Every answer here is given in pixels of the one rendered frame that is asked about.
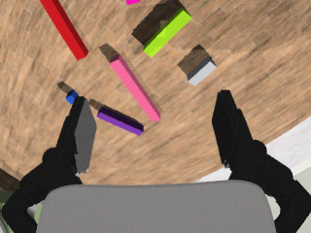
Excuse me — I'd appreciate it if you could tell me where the purple rod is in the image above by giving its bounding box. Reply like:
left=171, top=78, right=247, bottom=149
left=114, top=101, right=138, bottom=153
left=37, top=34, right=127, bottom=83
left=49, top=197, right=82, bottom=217
left=97, top=106, right=144, bottom=136

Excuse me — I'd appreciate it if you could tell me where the pink rod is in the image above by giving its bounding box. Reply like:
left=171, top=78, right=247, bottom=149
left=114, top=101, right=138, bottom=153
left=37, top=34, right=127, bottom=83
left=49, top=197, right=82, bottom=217
left=110, top=54, right=160, bottom=122

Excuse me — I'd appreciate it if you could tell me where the small blue block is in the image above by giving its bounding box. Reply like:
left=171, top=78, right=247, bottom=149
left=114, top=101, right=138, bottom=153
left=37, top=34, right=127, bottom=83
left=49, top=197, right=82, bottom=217
left=65, top=89, right=79, bottom=104

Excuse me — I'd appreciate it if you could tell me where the lime green rod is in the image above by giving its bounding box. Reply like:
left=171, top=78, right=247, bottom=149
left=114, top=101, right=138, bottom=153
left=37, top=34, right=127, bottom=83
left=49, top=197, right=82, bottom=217
left=143, top=8, right=192, bottom=57

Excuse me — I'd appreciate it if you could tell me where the red rod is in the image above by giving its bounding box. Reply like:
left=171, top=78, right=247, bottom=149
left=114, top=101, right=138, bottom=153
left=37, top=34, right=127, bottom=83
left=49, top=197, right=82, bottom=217
left=40, top=0, right=88, bottom=60

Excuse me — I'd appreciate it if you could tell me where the small magenta block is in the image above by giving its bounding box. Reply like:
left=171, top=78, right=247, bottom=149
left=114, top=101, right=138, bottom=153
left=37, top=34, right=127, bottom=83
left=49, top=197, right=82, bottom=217
left=126, top=0, right=140, bottom=5

